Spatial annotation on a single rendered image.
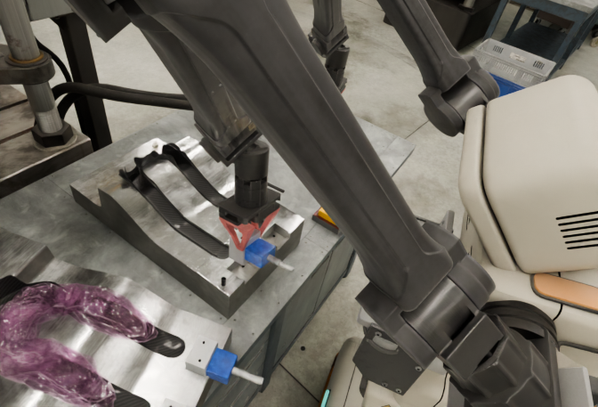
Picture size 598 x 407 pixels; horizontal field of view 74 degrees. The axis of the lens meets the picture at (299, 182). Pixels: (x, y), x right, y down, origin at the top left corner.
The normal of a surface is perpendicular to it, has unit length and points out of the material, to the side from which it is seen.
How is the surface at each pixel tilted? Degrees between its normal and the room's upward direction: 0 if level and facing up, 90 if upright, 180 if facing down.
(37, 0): 90
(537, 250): 90
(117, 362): 28
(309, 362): 0
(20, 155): 0
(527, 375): 53
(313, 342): 0
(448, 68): 64
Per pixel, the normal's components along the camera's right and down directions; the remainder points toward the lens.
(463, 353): 0.28, 0.09
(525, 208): -0.36, 0.59
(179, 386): 0.14, -0.73
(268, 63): 0.48, 0.32
